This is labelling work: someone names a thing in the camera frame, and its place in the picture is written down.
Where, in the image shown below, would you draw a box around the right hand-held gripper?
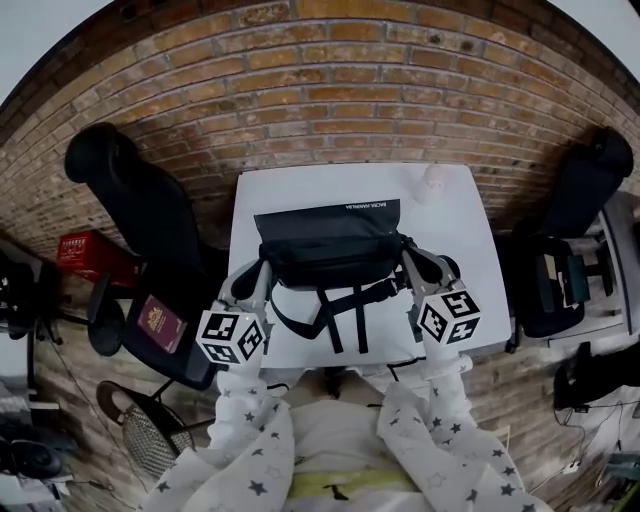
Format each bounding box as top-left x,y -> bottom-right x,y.
401,247 -> 482,347

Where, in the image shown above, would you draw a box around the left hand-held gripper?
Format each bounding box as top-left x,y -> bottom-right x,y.
196,259 -> 275,367

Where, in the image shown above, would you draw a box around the black leather bag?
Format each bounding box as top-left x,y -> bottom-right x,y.
253,198 -> 419,355

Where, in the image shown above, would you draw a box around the person's left forearm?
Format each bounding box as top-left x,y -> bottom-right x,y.
207,359 -> 296,461

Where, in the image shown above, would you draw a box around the person's right forearm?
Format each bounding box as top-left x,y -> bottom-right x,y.
377,344 -> 476,451

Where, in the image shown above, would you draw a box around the white square table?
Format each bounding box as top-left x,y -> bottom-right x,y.
228,163 -> 514,371

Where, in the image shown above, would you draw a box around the maroon book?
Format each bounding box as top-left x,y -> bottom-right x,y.
137,294 -> 189,355

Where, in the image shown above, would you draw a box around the small white cup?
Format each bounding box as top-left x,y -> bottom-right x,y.
420,164 -> 447,197

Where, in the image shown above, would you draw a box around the person's legs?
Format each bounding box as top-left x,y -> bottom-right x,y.
292,367 -> 386,407

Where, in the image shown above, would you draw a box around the black office chair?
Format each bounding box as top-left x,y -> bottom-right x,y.
64,122 -> 231,391
499,127 -> 635,354

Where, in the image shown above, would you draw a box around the black round stool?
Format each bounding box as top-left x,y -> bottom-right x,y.
87,273 -> 126,357

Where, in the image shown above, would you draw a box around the dark teal pouch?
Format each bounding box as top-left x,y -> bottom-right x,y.
567,254 -> 587,304

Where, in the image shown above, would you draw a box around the red plastic crate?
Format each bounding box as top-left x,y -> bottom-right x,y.
55,230 -> 141,287

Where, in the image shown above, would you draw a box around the person's torso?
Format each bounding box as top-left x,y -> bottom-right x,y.
289,399 -> 421,512

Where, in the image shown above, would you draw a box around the black round device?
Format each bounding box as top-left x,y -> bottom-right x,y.
0,437 -> 64,480

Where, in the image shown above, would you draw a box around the black cable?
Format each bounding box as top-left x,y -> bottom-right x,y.
387,357 -> 426,384

